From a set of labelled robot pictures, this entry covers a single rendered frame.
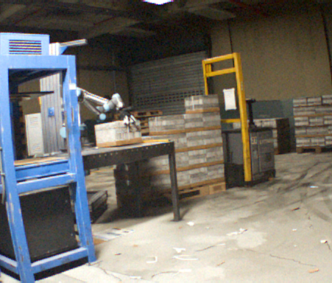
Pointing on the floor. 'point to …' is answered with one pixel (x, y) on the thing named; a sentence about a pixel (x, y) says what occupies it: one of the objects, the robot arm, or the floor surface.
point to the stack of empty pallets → (140, 117)
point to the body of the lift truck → (263, 172)
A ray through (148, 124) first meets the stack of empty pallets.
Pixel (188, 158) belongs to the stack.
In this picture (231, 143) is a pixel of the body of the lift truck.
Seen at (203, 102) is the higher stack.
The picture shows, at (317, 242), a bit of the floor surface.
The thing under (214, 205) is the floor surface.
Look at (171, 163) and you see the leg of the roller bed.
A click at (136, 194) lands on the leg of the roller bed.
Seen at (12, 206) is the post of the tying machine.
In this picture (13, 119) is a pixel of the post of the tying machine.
